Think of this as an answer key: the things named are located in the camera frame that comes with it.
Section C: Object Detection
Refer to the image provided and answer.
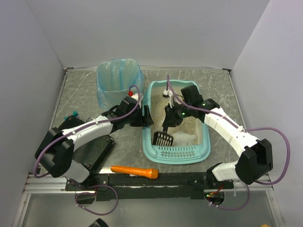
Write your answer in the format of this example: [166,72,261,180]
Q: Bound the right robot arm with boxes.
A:
[162,85,273,185]

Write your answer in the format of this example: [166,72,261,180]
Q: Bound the black litter scoop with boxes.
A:
[152,127,174,147]

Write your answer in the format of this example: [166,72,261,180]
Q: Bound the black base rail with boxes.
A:
[65,172,234,201]

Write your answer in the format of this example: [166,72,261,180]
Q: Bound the orange toy microphone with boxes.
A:
[110,166,159,179]

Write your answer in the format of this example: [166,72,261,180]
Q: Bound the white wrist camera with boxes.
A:
[128,90,143,103]
[162,89,174,108]

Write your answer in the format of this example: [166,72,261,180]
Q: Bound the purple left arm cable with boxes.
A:
[33,85,143,178]

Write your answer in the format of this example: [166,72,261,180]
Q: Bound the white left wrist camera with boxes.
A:
[128,90,143,103]

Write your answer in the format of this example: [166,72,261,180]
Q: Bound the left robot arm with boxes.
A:
[34,95,153,183]

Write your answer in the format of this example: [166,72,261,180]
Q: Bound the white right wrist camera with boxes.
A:
[162,89,174,108]

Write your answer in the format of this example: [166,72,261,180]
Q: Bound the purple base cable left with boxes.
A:
[75,185,119,216]

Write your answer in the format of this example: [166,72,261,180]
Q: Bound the black ribbed case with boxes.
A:
[45,115,116,173]

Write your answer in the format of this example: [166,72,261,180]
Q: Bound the light blue litter box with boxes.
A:
[142,79,211,165]

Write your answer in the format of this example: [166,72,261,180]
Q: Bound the trash bin with blue bag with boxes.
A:
[96,59,144,110]

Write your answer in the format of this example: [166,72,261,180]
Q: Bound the aluminium frame rail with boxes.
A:
[22,172,69,194]

